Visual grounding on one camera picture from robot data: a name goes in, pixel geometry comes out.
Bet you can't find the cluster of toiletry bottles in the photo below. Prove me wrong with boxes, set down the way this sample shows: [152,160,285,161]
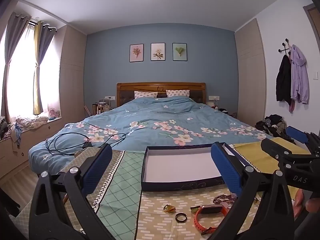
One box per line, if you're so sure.
[91,99,115,115]

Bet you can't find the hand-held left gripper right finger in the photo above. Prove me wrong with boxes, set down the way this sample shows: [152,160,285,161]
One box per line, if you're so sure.
[207,142,296,240]

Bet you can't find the white flower framed picture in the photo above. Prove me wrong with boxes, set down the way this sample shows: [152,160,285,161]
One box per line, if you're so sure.
[151,43,166,61]

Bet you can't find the dark clothes pile on floor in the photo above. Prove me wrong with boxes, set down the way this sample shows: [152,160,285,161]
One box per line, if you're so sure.
[255,114,288,138]

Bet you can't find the yellow grey curtain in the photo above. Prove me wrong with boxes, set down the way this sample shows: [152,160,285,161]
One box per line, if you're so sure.
[32,21,55,115]

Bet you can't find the light clothes heap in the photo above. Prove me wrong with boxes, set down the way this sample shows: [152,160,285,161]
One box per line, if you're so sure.
[15,116,49,130]

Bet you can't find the wooden headboard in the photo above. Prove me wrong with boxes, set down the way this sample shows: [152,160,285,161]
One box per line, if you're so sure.
[116,82,206,107]

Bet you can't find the black jacket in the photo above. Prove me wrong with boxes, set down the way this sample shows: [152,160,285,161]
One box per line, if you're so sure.
[276,54,292,105]

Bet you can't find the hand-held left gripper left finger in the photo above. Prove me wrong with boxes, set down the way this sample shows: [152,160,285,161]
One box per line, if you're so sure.
[29,144,113,240]

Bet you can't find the purple beaded bracelet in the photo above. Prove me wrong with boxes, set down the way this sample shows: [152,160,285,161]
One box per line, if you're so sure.
[213,193,237,205]

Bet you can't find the beige wardrobe beside window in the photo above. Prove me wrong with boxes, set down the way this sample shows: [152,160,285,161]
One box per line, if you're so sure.
[59,25,87,125]

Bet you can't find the beige wardrobe beside coat rack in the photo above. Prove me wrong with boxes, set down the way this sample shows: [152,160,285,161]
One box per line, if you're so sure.
[234,18,267,127]

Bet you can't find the white dotted pillow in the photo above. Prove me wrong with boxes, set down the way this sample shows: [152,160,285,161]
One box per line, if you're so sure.
[166,89,190,97]
[134,91,158,99]

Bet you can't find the person's right hand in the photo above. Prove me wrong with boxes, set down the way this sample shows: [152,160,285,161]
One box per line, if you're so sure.
[294,189,320,220]

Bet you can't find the bed with blue floral duvet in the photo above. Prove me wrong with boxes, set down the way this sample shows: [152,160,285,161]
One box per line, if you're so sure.
[28,96,274,173]

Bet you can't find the window bench with drawers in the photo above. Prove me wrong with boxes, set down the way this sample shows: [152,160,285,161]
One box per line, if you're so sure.
[0,117,62,178]

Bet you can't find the green leaf framed picture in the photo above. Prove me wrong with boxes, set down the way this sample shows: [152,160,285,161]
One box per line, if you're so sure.
[172,43,187,61]

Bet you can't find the grey door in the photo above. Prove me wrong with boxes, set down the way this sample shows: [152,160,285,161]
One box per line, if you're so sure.
[303,4,320,55]

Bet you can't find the orange smartwatch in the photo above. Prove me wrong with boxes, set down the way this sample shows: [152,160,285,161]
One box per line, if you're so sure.
[194,204,229,233]

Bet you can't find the purple jacket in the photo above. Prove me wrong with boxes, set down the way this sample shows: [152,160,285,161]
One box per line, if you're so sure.
[289,44,310,113]

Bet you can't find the black wall coat rack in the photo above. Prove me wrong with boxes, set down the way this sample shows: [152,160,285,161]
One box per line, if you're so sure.
[276,38,292,55]

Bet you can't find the pink flower framed picture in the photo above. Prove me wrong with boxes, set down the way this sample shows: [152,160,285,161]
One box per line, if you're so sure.
[130,44,144,62]

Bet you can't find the dark blue cardboard box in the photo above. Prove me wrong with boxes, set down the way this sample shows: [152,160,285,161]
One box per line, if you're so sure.
[141,142,250,192]

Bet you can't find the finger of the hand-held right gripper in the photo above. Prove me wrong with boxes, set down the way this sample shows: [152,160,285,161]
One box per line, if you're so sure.
[261,138,293,159]
[286,126,320,155]

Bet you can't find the black cable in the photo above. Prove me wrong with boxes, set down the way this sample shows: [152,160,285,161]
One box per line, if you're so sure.
[46,132,127,155]

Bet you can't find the patchwork patterned blanket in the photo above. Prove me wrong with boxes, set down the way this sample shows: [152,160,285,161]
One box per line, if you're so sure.
[15,142,313,240]

